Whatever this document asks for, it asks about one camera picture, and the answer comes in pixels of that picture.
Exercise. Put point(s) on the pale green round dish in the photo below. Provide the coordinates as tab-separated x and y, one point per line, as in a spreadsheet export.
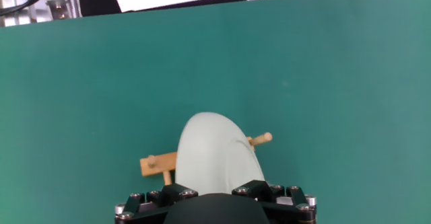
215	150

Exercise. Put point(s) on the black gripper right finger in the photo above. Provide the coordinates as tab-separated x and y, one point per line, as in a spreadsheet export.
259	190

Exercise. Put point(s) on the wooden dish rack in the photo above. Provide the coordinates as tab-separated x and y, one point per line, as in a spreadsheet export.
158	163

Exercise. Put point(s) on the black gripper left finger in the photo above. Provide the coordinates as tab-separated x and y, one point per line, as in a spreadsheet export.
171	195

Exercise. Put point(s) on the green table mat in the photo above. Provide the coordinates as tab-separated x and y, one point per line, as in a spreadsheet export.
336	99

